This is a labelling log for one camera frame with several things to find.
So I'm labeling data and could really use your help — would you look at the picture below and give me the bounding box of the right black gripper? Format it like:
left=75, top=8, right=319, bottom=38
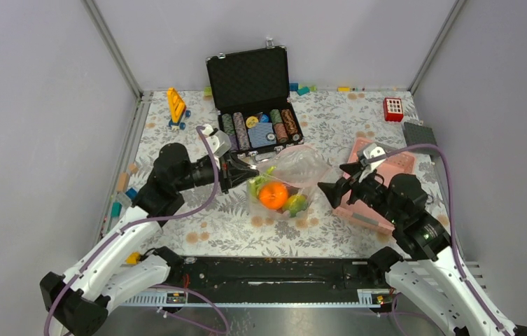
left=317, top=161, right=404, bottom=226

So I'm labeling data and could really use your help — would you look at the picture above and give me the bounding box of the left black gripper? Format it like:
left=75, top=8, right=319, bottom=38
left=176, top=150, right=260, bottom=195

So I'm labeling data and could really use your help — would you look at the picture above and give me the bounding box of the green celery stalk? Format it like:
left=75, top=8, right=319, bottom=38
left=247, top=166, right=276, bottom=197

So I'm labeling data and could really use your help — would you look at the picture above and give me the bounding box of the orange fruit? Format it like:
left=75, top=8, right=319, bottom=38
left=258, top=181, right=289, bottom=210

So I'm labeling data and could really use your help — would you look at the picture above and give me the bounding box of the clear pink zip bag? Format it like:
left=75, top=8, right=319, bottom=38
left=246, top=145, right=331, bottom=221

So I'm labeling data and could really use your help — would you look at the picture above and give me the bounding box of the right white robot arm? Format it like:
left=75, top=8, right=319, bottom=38
left=318, top=163, right=527, bottom=335

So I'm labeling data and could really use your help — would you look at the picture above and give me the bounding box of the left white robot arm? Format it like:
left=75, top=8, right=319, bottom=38
left=40, top=125, right=259, bottom=335

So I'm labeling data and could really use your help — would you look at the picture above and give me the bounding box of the blue card deck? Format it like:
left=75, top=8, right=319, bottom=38
left=248, top=122, right=276, bottom=148

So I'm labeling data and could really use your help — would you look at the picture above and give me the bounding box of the yellow poker chip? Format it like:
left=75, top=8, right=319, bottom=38
left=245, top=115, right=259, bottom=129

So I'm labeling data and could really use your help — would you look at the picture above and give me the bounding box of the floral tablecloth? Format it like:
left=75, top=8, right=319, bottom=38
left=117, top=89, right=459, bottom=260

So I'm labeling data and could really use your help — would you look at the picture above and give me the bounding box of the pink plastic basket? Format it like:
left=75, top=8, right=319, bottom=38
left=332, top=152, right=416, bottom=235

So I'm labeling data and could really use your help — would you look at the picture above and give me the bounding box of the black poker chip case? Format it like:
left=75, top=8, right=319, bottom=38
left=206, top=42, right=304, bottom=158

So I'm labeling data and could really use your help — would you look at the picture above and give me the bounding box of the yellow toy ladder cart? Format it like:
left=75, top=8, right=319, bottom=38
left=167, top=87, right=191, bottom=130

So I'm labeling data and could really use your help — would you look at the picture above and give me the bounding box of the grey building baseplate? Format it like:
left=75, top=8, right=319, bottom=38
left=402, top=122, right=437, bottom=146

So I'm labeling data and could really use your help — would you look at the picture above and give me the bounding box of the red grid block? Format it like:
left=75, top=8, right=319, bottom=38
left=383, top=97, right=405, bottom=123

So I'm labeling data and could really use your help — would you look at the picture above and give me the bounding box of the teal toy block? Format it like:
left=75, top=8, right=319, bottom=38
left=296, top=86, right=311, bottom=96

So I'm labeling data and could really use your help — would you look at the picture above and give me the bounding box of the blue toy block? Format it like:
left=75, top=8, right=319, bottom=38
left=125, top=188, right=138, bottom=201

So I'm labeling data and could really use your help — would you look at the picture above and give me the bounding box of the wooden toy block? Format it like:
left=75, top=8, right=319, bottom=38
left=115, top=172, right=130, bottom=193

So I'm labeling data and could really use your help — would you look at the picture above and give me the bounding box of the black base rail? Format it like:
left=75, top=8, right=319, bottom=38
left=164, top=257, right=395, bottom=306

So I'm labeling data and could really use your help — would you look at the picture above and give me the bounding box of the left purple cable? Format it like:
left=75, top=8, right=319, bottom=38
left=43, top=125, right=221, bottom=336

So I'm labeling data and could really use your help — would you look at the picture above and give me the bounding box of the purple cable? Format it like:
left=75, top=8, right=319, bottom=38
left=43, top=125, right=221, bottom=336
left=360, top=143, right=514, bottom=336

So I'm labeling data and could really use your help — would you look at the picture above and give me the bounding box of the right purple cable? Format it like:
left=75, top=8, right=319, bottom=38
left=360, top=143, right=514, bottom=336

